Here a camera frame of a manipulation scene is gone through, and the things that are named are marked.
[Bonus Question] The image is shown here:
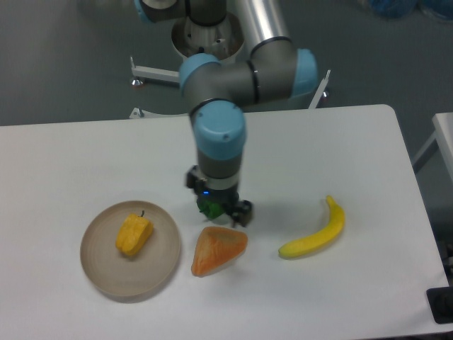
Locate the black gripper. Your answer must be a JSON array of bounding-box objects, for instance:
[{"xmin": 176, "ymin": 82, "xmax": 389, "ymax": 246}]
[{"xmin": 185, "ymin": 165, "xmax": 253, "ymax": 227}]

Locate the yellow bell pepper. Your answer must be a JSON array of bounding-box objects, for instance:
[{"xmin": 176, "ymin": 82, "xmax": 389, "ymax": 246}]
[{"xmin": 115, "ymin": 213, "xmax": 154, "ymax": 256}]

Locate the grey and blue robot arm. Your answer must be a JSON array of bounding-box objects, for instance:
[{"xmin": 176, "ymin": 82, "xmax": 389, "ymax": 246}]
[{"xmin": 135, "ymin": 1, "xmax": 318, "ymax": 226}]

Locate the green bell pepper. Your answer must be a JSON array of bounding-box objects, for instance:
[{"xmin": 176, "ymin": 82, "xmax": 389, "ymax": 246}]
[{"xmin": 196, "ymin": 198, "xmax": 225, "ymax": 220}]

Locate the beige round plate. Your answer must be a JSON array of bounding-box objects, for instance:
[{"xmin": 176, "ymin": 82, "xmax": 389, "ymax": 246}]
[{"xmin": 80, "ymin": 201, "xmax": 180, "ymax": 298}]

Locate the orange triangular bread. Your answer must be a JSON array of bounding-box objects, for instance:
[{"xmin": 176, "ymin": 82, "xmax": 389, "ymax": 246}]
[{"xmin": 191, "ymin": 226, "xmax": 248, "ymax": 277}]

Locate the yellow banana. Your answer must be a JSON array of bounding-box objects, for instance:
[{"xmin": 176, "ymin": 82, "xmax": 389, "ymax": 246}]
[{"xmin": 278, "ymin": 195, "xmax": 345, "ymax": 259}]

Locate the white side table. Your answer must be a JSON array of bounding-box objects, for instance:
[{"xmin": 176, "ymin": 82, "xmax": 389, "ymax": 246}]
[{"xmin": 411, "ymin": 113, "xmax": 452, "ymax": 281}]

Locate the black device at table edge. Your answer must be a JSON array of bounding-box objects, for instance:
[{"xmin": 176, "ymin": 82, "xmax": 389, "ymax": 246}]
[{"xmin": 426, "ymin": 286, "xmax": 452, "ymax": 324}]

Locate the blue plastic bag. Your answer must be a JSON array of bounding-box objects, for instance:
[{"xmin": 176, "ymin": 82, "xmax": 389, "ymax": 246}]
[{"xmin": 357, "ymin": 0, "xmax": 452, "ymax": 24}]

